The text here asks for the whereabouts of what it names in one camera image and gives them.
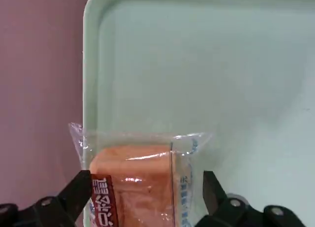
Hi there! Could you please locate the bread pack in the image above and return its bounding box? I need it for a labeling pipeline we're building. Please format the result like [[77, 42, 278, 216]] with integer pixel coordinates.
[[68, 122, 214, 227]]

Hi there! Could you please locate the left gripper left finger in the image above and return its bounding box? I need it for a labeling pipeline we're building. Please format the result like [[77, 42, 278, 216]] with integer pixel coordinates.
[[0, 169, 92, 227]]

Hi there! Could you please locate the green plastic tray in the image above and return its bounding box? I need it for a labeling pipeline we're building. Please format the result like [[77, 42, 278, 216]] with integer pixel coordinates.
[[82, 0, 315, 227]]

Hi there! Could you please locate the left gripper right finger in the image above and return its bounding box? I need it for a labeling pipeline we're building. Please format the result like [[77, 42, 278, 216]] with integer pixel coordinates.
[[195, 170, 306, 227]]

